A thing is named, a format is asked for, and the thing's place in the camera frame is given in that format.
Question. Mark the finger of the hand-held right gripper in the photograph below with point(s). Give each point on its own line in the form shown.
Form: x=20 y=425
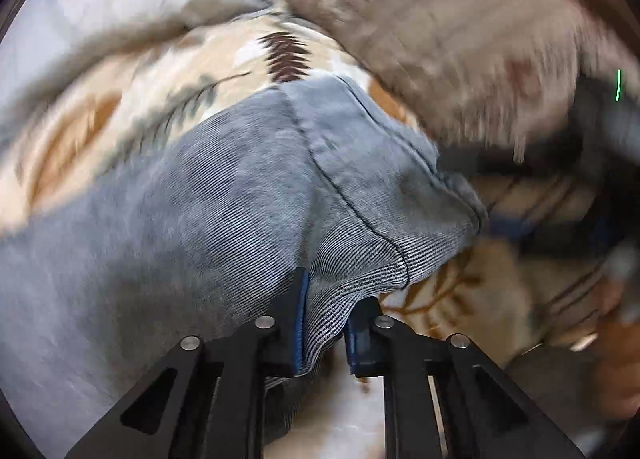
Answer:
x=505 y=160
x=540 y=233

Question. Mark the striped brown pillow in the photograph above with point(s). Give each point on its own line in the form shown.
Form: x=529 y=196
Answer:
x=450 y=39

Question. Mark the grey-blue denim pants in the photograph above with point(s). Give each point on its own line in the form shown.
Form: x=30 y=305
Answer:
x=200 y=214

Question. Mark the leaf print blanket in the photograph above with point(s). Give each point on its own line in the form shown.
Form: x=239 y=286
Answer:
x=150 y=89

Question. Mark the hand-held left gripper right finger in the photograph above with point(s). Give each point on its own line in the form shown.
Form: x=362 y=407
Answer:
x=356 y=341

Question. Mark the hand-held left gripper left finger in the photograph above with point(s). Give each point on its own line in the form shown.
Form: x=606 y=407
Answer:
x=299 y=319

